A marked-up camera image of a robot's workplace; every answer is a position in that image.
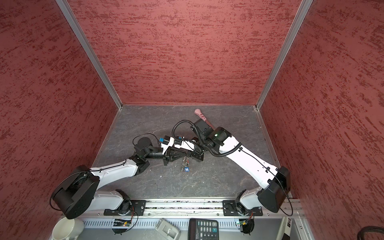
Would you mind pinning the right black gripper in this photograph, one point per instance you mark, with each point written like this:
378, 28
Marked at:
194, 154

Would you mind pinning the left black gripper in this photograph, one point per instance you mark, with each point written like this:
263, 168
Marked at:
171, 153

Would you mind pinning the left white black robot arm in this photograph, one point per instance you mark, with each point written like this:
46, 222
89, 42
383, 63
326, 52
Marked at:
80, 191

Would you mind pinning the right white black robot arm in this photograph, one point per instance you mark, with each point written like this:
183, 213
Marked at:
274, 183

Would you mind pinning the black calculator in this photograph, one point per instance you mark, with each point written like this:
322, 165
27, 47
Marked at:
203, 229

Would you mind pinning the grey plastic device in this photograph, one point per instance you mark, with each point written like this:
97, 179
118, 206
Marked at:
167, 230

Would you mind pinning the white mug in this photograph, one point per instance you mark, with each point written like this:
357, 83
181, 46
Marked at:
66, 229

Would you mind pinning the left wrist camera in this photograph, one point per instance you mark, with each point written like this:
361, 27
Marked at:
166, 142

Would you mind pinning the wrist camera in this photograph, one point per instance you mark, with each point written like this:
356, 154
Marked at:
166, 142
183, 144

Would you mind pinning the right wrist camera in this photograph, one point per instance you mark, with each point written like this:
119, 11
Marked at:
183, 144

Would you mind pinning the pink handled knife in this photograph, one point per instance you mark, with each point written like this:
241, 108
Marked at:
201, 115

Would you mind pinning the aluminium front rail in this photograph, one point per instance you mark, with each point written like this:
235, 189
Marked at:
197, 208

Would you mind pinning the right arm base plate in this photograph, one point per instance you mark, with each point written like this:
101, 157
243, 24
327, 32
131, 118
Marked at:
235, 208

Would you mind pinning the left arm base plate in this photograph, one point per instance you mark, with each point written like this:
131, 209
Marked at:
128, 208

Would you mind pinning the right aluminium corner post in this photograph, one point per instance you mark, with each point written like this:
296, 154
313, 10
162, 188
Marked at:
290, 37

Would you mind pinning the aluminium corner post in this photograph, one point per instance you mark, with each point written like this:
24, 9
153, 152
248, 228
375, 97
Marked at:
290, 37
75, 26

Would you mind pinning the left aluminium corner post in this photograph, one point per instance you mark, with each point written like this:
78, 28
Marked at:
75, 26

